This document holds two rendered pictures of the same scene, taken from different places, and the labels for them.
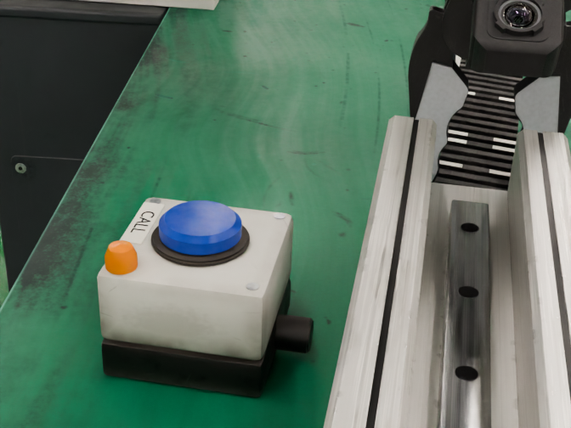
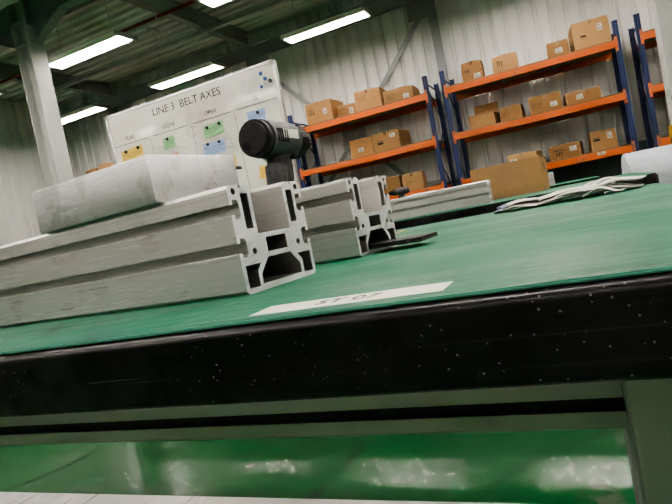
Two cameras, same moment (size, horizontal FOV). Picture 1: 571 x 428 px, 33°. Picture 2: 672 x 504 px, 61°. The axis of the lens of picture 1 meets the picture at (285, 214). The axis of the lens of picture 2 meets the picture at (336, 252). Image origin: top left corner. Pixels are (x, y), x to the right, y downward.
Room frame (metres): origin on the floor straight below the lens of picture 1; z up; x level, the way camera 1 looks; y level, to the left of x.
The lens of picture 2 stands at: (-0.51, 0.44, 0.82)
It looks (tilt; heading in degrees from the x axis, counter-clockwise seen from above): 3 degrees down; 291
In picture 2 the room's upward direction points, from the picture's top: 11 degrees counter-clockwise
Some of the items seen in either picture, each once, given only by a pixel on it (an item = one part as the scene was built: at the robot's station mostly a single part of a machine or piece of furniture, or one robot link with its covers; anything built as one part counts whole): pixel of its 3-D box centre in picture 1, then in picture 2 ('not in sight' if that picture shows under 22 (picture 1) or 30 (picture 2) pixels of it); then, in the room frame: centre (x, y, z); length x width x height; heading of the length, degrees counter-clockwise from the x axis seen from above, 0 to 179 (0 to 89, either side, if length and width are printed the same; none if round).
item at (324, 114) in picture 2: not in sight; (375, 173); (2.50, -10.09, 1.58); 2.83 x 0.98 x 3.15; 177
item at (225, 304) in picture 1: (217, 291); not in sight; (0.39, 0.03, 0.81); 0.10 x 0.08 x 0.06; 81
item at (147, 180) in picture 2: not in sight; (140, 207); (-0.15, 0.00, 0.87); 0.16 x 0.11 x 0.07; 171
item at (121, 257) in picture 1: (121, 255); not in sight; (0.37, 0.08, 0.85); 0.02 x 0.02 x 0.01
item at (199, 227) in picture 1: (200, 233); not in sight; (0.39, 0.04, 0.84); 0.04 x 0.04 x 0.02
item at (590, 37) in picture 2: not in sight; (539, 135); (-0.50, -9.96, 1.59); 2.83 x 0.98 x 3.17; 177
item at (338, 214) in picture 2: not in sight; (134, 261); (0.07, -0.23, 0.82); 0.80 x 0.10 x 0.09; 171
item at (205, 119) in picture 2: not in sight; (214, 224); (1.76, -3.09, 0.97); 1.50 x 0.50 x 1.95; 177
